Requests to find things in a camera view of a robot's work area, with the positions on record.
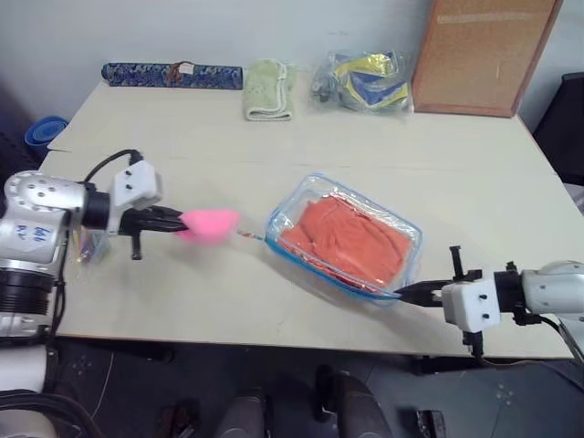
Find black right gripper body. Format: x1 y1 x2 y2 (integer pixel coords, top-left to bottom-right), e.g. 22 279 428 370
426 245 484 308

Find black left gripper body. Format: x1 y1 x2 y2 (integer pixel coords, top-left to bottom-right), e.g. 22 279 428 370
118 207 155 262

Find pink fluffy zipper pull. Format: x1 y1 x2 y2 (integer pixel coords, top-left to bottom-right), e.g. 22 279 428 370
179 207 266 244

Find clear glass container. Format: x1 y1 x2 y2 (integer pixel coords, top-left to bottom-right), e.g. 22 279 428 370
265 172 423 312

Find orange cloth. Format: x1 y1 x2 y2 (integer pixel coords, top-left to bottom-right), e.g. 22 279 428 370
278 193 412 289

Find small clear bag colourful bits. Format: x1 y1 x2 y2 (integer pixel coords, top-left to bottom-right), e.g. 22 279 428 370
68 226 111 266

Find dark rounded shape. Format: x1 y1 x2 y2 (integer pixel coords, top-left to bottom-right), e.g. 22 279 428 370
316 363 394 438
221 386 271 438

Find blue round container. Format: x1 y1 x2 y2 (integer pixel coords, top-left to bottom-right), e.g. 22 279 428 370
24 114 70 151

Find blue brocade long case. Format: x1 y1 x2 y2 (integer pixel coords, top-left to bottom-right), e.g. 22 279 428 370
100 61 245 91

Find folded green towel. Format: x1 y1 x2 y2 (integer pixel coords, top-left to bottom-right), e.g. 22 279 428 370
242 58 298 123

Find black box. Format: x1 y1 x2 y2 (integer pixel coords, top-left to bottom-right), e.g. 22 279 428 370
532 72 584 186

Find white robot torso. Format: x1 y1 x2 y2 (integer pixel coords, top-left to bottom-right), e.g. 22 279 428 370
0 340 49 438

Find clear bag blue yellow contents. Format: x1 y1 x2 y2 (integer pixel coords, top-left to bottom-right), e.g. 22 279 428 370
310 48 415 123

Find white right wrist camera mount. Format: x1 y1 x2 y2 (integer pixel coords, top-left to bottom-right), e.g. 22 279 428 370
440 277 501 333

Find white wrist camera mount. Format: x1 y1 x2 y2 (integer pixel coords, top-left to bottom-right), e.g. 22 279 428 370
440 277 501 333
108 159 164 221

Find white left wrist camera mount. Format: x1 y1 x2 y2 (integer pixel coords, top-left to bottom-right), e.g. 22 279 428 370
108 159 164 221

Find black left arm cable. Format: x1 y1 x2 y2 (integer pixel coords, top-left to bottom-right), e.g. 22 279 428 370
83 149 145 184

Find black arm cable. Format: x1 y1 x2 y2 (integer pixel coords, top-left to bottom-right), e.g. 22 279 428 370
83 149 145 184
462 314 584 367

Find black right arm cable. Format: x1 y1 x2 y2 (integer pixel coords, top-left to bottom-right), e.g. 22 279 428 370
462 314 584 367

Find black cable bundle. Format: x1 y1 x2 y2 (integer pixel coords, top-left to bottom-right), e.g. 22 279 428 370
0 388 107 438

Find cork board wooden frame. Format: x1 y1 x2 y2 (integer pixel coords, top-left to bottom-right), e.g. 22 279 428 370
411 0 565 120

